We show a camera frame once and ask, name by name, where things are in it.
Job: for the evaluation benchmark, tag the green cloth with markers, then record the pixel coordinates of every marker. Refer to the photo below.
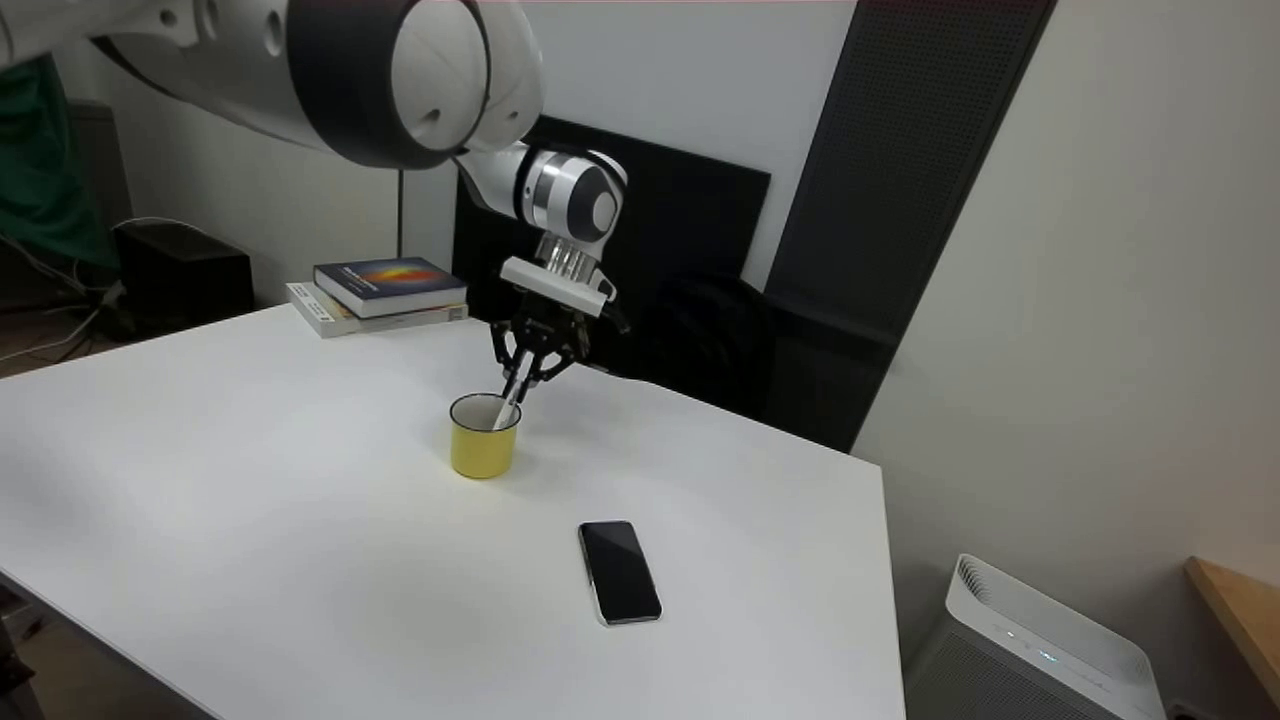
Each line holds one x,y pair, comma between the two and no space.
44,173

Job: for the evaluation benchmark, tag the thin grey pole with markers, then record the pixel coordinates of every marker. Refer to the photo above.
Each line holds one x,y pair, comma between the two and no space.
402,215

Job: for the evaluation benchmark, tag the dark book with orange cover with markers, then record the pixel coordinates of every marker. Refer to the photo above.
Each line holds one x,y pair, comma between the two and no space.
391,280

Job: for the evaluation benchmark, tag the black speaker box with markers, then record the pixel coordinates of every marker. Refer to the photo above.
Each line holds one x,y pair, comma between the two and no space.
187,274

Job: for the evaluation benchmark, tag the dark wall panel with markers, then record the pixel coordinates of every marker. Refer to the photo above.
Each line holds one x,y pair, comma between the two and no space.
906,162

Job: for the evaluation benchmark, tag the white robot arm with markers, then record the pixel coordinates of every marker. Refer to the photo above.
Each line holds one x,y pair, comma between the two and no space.
360,75

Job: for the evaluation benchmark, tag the grey plastic bin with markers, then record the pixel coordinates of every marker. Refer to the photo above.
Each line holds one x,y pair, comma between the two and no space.
1027,654

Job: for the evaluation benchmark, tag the wooden side table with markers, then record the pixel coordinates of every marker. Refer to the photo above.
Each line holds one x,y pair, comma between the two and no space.
1242,622

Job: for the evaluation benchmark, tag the black monitor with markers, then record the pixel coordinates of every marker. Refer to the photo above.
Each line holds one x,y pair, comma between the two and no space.
692,225

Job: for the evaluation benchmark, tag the yellow cup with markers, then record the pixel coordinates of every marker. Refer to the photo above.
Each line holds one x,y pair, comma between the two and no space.
482,449

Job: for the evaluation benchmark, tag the black smartphone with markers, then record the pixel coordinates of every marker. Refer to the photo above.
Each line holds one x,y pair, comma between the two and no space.
621,570

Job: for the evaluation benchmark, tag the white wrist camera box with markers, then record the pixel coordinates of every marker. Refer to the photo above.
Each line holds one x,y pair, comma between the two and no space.
563,280

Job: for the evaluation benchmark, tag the black chair part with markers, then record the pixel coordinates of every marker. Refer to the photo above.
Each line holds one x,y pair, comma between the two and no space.
15,654

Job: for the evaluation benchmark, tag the white book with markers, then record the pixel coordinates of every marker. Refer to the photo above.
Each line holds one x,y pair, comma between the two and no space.
360,316

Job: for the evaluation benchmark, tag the black cabinet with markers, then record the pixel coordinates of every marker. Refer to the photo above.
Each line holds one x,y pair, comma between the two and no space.
785,372

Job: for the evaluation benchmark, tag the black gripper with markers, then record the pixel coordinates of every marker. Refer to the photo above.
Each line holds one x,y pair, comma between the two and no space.
545,333

